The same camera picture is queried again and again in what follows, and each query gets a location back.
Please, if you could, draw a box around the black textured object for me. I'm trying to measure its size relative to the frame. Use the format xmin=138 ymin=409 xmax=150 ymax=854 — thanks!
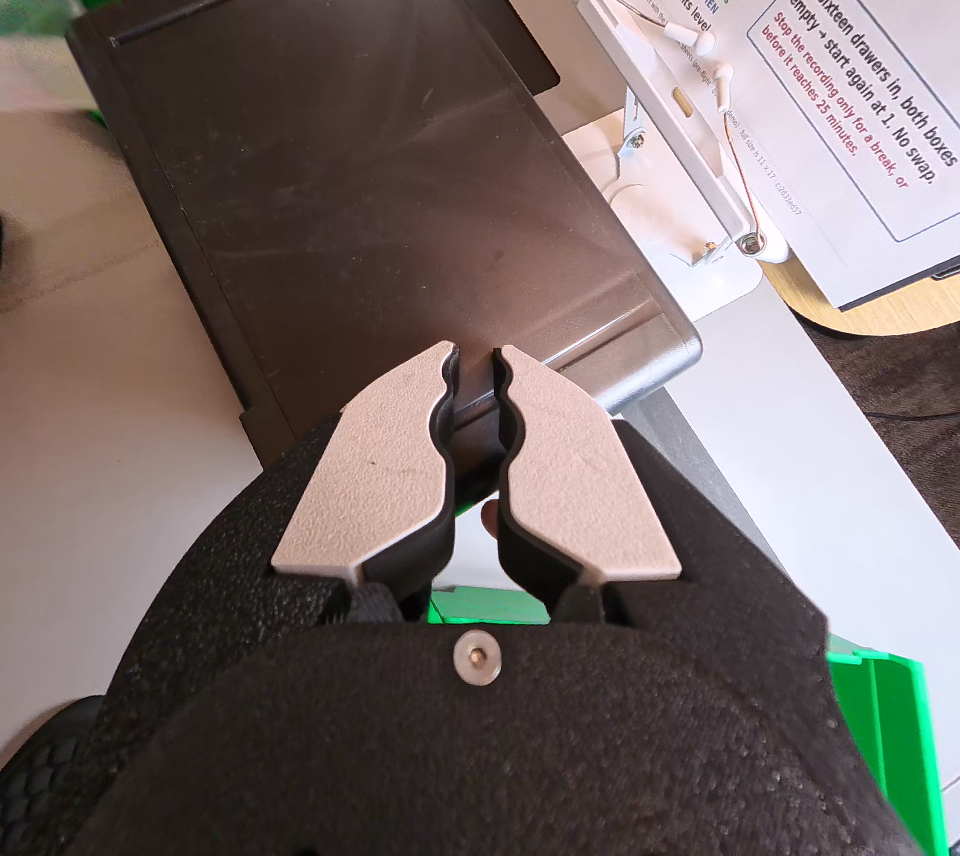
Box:
xmin=0 ymin=694 xmax=106 ymax=856

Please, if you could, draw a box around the black drawer cabinet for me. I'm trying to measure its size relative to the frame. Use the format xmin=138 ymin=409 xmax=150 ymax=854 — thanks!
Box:
xmin=66 ymin=0 xmax=704 ymax=508

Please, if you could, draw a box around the white document stand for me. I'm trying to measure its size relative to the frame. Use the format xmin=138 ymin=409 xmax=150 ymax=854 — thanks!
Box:
xmin=561 ymin=0 xmax=794 ymax=341

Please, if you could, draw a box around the black flat base plate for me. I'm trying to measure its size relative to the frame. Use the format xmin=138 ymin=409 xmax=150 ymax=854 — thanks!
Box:
xmin=416 ymin=0 xmax=562 ymax=94

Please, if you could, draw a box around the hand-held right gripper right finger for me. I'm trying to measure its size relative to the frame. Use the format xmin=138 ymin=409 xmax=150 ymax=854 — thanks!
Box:
xmin=491 ymin=343 xmax=684 ymax=613

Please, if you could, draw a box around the instruction sheet on clipboard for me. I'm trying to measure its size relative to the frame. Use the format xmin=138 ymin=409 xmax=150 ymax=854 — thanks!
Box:
xmin=553 ymin=0 xmax=960 ymax=337

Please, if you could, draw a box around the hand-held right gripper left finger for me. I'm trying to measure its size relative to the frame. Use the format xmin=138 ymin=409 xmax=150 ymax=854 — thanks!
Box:
xmin=271 ymin=340 xmax=460 ymax=610

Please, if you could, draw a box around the printed instruction sheet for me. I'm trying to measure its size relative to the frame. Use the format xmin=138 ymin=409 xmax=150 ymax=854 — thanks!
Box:
xmin=558 ymin=0 xmax=960 ymax=313

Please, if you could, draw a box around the white desk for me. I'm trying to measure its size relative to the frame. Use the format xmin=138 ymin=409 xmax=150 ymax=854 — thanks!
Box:
xmin=0 ymin=0 xmax=960 ymax=797

